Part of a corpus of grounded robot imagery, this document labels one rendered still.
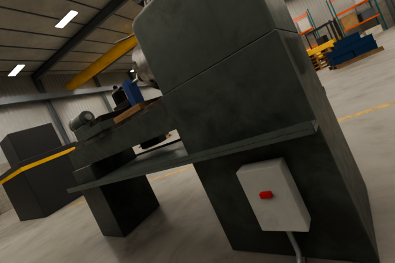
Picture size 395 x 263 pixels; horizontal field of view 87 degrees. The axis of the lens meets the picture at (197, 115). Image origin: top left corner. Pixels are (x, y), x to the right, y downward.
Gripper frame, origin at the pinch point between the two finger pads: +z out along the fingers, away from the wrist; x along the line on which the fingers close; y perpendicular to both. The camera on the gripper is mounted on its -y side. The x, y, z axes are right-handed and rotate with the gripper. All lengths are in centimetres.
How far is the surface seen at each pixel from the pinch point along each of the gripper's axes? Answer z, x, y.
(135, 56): 20.2, 6.8, 15.1
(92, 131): 46, 9, 78
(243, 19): 41, 9, -48
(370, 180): 119, -67, -58
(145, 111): 49, 1, 25
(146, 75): 32.0, 3.6, 14.1
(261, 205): 106, 0, -28
